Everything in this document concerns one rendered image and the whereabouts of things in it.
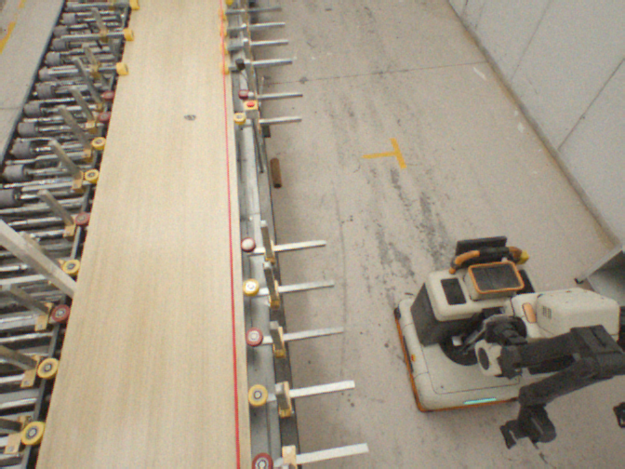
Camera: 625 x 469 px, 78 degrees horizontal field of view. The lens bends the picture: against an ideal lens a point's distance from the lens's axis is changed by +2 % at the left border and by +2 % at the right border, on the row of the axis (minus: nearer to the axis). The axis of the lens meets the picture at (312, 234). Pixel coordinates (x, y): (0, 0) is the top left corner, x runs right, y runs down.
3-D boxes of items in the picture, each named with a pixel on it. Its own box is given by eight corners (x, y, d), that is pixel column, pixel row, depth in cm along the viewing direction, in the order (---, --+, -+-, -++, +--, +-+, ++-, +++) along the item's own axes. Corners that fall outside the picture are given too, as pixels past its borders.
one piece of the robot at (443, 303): (404, 313, 256) (435, 248, 187) (483, 303, 259) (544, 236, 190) (417, 364, 238) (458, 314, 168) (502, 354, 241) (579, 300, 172)
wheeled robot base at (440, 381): (391, 311, 272) (397, 296, 251) (478, 301, 275) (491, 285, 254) (417, 415, 235) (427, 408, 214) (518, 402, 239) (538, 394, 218)
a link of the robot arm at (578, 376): (626, 348, 98) (583, 353, 98) (640, 371, 95) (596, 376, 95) (540, 386, 134) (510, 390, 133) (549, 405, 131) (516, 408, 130)
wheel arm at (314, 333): (341, 328, 187) (342, 324, 184) (343, 334, 185) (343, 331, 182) (252, 341, 184) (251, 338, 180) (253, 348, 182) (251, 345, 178)
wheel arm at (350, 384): (352, 381, 174) (352, 379, 171) (353, 389, 172) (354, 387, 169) (256, 396, 171) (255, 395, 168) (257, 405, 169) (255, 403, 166)
